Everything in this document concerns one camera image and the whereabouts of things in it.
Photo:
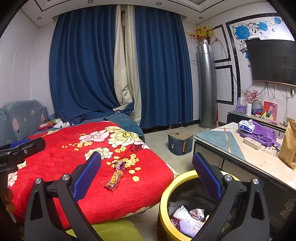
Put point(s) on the red floral blanket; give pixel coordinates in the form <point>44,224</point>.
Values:
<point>146,174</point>

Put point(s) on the round glass ornament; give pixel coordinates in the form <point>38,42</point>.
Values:
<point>256,108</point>

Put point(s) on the white foam net sleeve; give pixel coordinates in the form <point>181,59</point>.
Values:
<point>188,225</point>

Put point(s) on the yellow artificial flowers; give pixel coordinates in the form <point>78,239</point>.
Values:
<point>203,34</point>

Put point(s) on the orange purple snack wrapper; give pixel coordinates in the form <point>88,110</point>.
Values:
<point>119,171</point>

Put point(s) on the grey patterned sofa cushion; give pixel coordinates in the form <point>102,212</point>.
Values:
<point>20,119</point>

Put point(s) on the blue curtain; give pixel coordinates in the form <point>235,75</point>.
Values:
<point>87,71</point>
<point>164,68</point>

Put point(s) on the silver tower air conditioner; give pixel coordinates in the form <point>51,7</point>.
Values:
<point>208,85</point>

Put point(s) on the yellow rimmed black trash bin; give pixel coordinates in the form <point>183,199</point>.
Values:
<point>186,192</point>

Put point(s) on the blue sofa throw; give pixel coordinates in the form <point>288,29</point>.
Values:
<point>121,119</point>

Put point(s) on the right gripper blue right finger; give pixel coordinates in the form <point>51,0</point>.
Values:
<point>241,212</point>

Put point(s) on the black curved television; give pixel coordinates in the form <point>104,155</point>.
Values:
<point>272,60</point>

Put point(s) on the white vase red flowers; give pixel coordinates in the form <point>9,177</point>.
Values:
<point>249,97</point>

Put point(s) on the left hand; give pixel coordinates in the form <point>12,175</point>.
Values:
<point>10,207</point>

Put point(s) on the right blue curtain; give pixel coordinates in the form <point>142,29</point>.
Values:
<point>164,68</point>

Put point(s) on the brown paper bag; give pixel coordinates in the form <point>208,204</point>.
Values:
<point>288,147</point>

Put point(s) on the plush toys pile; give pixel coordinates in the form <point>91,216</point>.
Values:
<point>55,123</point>

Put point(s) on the colourful portrait painting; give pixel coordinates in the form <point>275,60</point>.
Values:
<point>270,110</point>

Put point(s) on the left blue curtain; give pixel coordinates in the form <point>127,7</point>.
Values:
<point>87,71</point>

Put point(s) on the blue storage stool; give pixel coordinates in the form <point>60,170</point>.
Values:
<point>180,142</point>

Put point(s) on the beige power strip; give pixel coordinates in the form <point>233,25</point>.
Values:
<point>252,143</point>

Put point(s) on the green trouser leg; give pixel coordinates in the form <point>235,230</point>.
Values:
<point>120,229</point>

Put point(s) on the purple backpack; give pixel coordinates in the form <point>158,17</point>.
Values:
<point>266,136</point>

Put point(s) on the purple candy wrapper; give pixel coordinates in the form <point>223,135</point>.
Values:
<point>197,214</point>

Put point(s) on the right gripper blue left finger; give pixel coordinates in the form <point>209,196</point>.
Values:
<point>42,219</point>

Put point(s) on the purple gift box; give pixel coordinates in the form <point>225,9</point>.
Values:
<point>240,107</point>

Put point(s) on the marble top coffee table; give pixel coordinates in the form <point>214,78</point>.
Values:
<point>224,147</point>

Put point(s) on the tissue pack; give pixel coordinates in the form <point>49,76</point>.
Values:
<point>246,125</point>

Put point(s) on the beige inner curtain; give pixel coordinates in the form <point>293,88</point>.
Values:
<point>126,74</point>

